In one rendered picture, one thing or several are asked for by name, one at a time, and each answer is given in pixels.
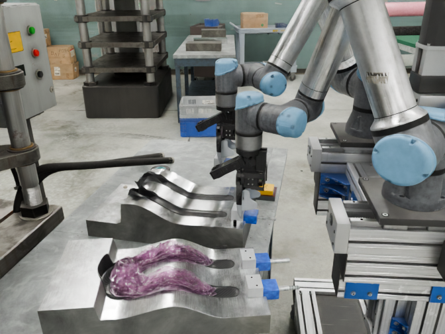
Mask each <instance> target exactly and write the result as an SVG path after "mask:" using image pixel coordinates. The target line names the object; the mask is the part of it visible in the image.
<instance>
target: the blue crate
mask: <svg viewBox="0 0 445 334"><path fill-rule="evenodd" d="M205 119H208V118H179V120H180V135H181V137H217V136H216V127H217V124H214V125H212V126H210V127H208V128H207V129H206V130H204V131H202V132H201V131H200V132H198V131H197V129H196V128H195V126H196V125H197V123H198V122H199V121H202V120H205Z"/></svg>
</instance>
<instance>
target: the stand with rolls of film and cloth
mask: <svg viewBox="0 0 445 334"><path fill-rule="evenodd" d="M425 3H426V2H391V3H385V5H386V7H387V11H388V13H389V16H390V17H412V16H423V14H424V7H425ZM393 30H394V33H395V36H406V35H420V30H421V26H403V27H393ZM402 58H403V62H404V65H405V66H412V65H413V59H414V54H402Z"/></svg>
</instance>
